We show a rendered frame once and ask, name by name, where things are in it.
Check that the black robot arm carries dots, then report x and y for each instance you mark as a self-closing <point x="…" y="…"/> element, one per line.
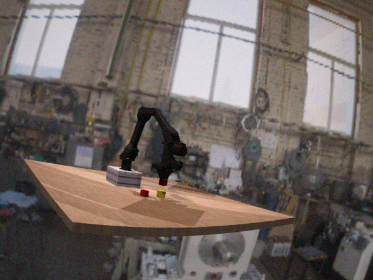
<point x="172" y="143"/>

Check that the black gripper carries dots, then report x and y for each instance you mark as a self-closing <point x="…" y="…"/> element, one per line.
<point x="162" y="168"/>

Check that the red cube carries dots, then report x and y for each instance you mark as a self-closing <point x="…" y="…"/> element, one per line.
<point x="144" y="193"/>
<point x="164" y="183"/>

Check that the yellow cube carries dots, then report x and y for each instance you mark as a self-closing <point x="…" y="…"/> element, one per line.
<point x="161" y="194"/>

